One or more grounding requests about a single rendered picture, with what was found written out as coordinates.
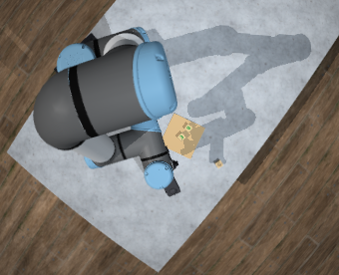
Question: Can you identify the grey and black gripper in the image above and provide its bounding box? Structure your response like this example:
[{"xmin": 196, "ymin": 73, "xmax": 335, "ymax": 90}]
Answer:
[{"xmin": 166, "ymin": 147, "xmax": 178, "ymax": 169}]

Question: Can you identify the tan flat mat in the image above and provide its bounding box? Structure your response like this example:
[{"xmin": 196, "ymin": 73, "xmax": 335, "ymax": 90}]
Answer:
[{"xmin": 163, "ymin": 114, "xmax": 205, "ymax": 158}]

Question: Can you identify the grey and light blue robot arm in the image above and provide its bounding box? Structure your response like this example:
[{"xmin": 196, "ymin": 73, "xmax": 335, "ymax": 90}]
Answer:
[{"xmin": 33, "ymin": 27, "xmax": 180, "ymax": 197}]

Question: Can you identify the beige block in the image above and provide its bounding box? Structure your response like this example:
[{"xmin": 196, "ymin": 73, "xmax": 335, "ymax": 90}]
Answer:
[
  {"xmin": 215, "ymin": 159, "xmax": 223, "ymax": 167},
  {"xmin": 177, "ymin": 133, "xmax": 185, "ymax": 141},
  {"xmin": 184, "ymin": 124, "xmax": 192, "ymax": 132}
]

